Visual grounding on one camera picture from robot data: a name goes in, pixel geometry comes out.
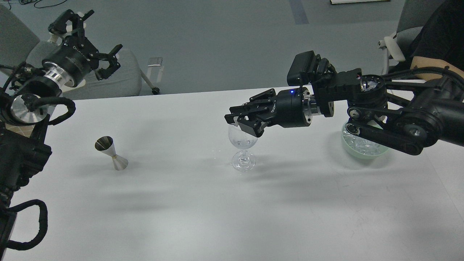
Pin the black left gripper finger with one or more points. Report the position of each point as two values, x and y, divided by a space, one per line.
71 23
110 58

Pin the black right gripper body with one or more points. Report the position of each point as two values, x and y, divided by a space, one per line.
291 109

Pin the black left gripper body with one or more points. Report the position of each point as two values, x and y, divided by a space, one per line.
71 62

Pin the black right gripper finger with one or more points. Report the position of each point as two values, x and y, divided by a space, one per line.
259 107
252 127

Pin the steel cocktail jigger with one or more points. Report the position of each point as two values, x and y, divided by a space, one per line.
106 145

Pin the clear ice cubes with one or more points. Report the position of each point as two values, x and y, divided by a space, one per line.
361 145

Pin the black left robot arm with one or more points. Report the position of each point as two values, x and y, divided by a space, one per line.
31 100

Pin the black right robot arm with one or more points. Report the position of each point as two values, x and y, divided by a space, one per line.
407 110

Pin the person's forearm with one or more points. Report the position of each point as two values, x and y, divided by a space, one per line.
423 62

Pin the clear wine glass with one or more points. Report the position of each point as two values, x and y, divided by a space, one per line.
243 160

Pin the grey office chair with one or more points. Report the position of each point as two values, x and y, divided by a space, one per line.
19 44

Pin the metal floor plate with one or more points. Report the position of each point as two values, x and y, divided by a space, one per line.
154 62

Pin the green bowl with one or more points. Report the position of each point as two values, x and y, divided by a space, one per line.
355 154

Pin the person in black shirt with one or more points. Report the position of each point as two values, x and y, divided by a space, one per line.
441 41

